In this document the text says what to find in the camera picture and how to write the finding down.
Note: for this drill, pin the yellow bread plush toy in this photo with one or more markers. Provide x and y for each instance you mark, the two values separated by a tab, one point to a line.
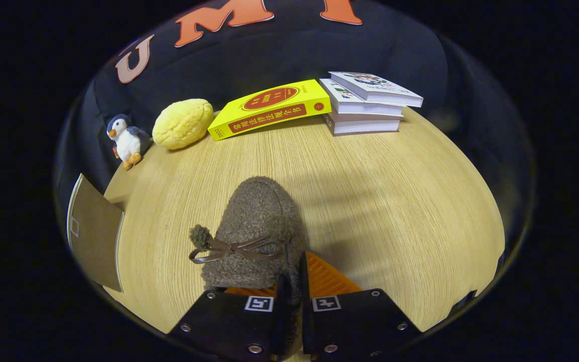
181	123

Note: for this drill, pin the brown fuzzy shoe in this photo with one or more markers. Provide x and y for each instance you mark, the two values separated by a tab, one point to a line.
259	206

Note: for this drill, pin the brown fabric storage box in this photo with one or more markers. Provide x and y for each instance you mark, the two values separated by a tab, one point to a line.
96	236

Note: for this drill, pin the white illustrated cover book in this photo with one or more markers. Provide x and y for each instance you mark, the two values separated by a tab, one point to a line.
370	83

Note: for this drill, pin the brown spine book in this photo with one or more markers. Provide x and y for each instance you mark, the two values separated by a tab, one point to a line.
365	125

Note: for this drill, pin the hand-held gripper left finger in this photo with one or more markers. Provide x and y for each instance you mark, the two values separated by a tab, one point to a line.
282	322

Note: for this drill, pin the yellow book with red circle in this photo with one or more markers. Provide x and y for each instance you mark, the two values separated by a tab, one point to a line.
269	108

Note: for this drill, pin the penguin plush toy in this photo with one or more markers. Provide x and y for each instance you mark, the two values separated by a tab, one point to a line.
127	143

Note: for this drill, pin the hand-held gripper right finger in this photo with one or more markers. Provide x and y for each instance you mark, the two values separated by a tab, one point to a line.
305	317

